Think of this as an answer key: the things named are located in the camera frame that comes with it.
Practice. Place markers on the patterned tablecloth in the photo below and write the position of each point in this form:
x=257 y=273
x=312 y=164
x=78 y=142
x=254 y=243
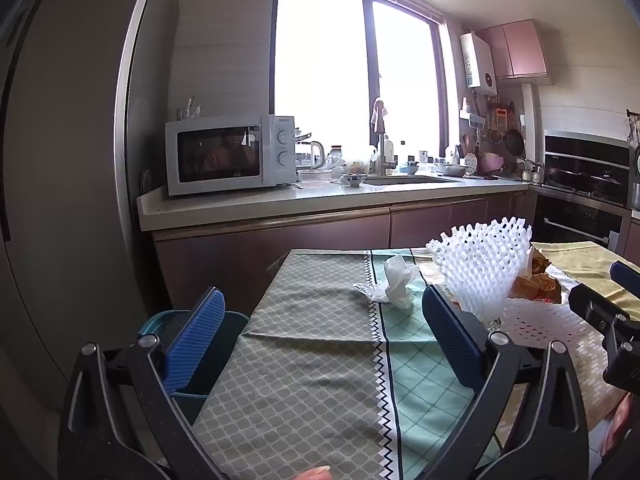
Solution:
x=310 y=360

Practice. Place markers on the person's right hand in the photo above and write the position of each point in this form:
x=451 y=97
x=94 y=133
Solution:
x=622 y=427

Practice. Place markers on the hanging black frying pan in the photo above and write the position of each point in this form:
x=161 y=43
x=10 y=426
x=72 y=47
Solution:
x=515 y=142

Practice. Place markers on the white microwave oven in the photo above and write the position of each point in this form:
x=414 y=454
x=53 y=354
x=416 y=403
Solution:
x=220 y=155

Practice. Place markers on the white foam fruit net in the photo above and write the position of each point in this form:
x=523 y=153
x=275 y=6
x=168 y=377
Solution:
x=545 y=325
x=480 y=270

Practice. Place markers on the pink pot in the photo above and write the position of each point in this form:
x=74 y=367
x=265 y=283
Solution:
x=491 y=162

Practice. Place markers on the steel kitchen faucet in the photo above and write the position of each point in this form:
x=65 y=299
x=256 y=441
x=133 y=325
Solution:
x=381 y=140

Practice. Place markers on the small patterned bowl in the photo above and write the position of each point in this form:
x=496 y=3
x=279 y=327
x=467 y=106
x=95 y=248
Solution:
x=353 y=179

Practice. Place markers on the clear glass bowl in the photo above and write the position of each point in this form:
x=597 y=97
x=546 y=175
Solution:
x=314 y=176

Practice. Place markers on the kitchen sink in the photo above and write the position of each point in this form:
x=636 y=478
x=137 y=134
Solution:
x=410 y=179

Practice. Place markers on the grey refrigerator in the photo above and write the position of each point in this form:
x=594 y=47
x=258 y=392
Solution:
x=60 y=160

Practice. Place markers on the teal trash bin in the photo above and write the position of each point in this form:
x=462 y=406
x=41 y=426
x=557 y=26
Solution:
x=155 y=322

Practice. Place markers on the pink wall cabinet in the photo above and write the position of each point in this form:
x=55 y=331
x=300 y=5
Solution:
x=520 y=50

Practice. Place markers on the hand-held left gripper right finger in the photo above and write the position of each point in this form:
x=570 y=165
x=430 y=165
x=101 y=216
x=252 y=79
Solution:
x=450 y=340

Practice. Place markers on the black built-in stove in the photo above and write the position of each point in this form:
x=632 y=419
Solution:
x=575 y=220

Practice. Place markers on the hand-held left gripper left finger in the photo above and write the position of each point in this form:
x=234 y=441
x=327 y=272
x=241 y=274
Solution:
x=197 y=340

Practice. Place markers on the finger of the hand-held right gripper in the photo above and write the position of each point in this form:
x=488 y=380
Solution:
x=627 y=275
x=595 y=305

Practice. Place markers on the white slotted spoon holder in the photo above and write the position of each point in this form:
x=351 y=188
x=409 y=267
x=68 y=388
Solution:
x=471 y=161

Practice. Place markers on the kitchen window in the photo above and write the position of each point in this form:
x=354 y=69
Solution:
x=325 y=60

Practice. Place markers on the brown lower cabinets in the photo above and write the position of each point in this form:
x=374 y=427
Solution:
x=300 y=240

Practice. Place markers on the white tissue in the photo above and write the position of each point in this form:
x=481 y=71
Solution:
x=397 y=282

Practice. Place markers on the person's left hand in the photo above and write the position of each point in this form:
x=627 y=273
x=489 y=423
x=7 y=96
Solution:
x=312 y=474

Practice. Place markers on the white water heater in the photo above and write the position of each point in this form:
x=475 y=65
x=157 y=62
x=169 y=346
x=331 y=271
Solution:
x=477 y=62

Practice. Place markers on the white kitchen counter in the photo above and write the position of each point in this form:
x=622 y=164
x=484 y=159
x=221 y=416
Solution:
x=250 y=205

